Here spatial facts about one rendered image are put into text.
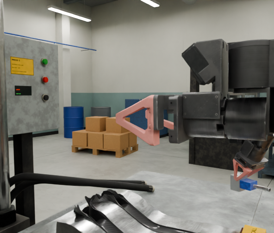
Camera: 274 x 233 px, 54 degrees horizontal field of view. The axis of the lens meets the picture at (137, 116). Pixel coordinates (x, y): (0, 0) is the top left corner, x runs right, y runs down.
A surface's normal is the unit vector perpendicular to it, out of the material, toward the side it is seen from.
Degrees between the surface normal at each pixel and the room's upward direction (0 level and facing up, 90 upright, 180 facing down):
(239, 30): 90
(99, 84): 90
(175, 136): 90
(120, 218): 28
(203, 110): 90
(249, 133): 130
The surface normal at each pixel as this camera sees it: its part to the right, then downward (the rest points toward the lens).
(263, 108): -0.44, -0.40
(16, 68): 0.87, 0.04
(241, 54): -0.68, 0.07
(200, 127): -0.45, 0.45
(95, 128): -0.48, 0.07
